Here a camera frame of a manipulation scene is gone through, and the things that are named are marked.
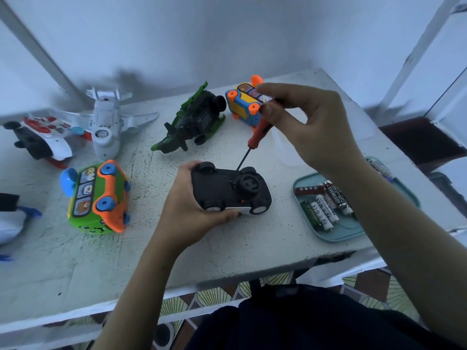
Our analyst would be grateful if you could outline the person's right hand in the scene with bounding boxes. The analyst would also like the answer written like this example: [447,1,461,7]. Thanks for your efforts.
[255,82,371,183]

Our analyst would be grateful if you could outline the white toy airplane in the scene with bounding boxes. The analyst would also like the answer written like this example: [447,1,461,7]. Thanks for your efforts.
[51,87,160,162]

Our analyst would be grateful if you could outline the dark green toy helicopter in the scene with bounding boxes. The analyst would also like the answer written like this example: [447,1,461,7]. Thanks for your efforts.
[150,81,228,155]

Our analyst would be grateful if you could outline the red white toy vehicle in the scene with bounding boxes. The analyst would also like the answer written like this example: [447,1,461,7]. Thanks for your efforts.
[3,115,86,169]

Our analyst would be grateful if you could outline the person's dark trousers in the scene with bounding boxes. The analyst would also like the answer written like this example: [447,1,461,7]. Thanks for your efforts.
[184,282,464,350]

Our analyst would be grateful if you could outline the person's right forearm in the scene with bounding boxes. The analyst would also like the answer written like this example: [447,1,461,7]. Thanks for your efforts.
[336,160,467,347]

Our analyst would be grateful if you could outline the teal container lid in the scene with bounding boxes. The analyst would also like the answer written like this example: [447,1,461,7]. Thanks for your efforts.
[292,157,421,244]

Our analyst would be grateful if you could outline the white blue toy vehicle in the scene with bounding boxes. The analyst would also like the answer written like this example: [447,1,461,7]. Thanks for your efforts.
[0,193,43,262]

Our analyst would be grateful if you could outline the person's left forearm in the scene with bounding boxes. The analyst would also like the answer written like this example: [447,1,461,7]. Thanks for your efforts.
[91,240,176,350]

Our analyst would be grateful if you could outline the black white toy car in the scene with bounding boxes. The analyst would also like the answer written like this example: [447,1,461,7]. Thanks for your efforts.
[190,161,273,216]

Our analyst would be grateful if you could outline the red screwdriver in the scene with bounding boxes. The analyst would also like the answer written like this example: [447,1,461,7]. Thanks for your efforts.
[235,100,275,173]

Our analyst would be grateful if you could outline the person's left hand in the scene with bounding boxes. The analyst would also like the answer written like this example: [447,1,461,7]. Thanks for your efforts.
[152,160,241,254]

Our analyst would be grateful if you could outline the yellow orange toy car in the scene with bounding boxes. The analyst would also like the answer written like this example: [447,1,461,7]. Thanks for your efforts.
[225,75,273,129]

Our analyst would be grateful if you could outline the green orange toy car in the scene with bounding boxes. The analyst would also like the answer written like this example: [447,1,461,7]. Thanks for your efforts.
[59,159,131,235]

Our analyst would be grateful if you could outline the dark brown storage box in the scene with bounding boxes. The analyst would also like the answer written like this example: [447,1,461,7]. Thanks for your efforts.
[378,116,467,176]

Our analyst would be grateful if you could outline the grey storage box lid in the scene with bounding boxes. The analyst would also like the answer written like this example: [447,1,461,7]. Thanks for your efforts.
[427,171,467,217]

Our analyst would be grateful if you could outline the pile of batteries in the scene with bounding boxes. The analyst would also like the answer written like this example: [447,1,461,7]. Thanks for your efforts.
[298,159,395,232]

